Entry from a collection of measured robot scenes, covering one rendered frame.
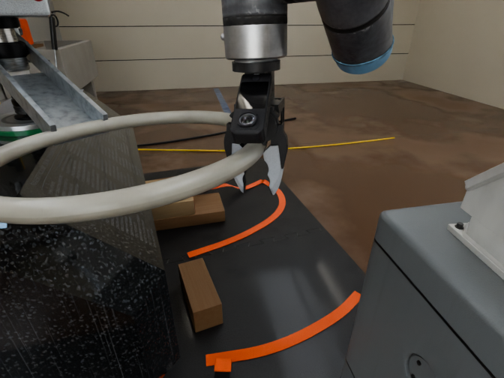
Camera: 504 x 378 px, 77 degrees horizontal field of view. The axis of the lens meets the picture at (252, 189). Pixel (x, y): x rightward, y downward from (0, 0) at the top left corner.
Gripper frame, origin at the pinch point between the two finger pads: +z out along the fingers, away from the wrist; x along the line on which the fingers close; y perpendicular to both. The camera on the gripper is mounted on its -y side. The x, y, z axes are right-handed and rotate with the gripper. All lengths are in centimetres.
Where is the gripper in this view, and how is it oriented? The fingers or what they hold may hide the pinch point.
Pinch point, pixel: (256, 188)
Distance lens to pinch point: 53.3
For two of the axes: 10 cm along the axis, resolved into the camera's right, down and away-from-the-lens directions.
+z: 0.4, 8.9, 4.5
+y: 2.4, -4.4, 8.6
